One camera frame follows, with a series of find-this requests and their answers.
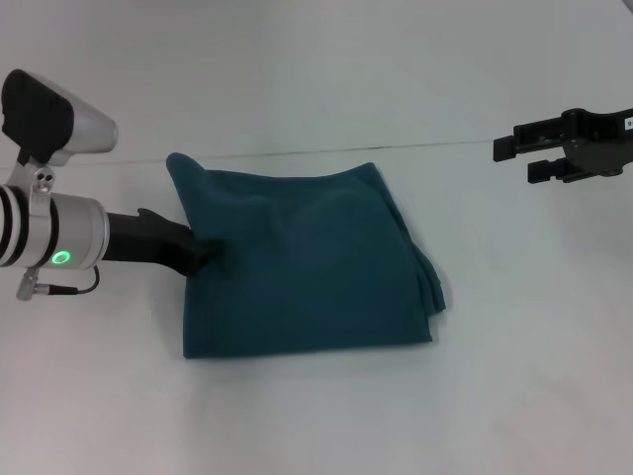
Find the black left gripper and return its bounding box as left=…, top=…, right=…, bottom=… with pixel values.
left=101, top=207, right=226, bottom=277

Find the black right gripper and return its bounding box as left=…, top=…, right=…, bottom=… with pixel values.
left=493, top=106, right=633, bottom=185

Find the left gripper cable with plug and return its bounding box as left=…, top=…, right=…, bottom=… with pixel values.
left=16, top=265, right=101, bottom=302

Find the teal blue t-shirt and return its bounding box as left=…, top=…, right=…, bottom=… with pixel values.
left=164, top=150, right=449, bottom=361

